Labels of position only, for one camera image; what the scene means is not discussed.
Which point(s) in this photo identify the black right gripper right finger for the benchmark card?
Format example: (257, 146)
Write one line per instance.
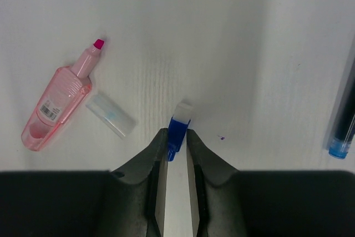
(213, 190)

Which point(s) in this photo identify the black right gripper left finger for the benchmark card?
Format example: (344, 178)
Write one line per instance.
(140, 191)

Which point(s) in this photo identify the blue marker cap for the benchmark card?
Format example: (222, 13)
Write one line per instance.
(177, 129)

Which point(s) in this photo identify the dark blue gel pen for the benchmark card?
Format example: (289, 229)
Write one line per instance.
(340, 129)

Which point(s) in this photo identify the clear highlighter cap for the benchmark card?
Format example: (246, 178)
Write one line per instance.
(111, 114)

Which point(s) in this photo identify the pink translucent highlighter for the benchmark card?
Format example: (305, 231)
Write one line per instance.
(62, 96)

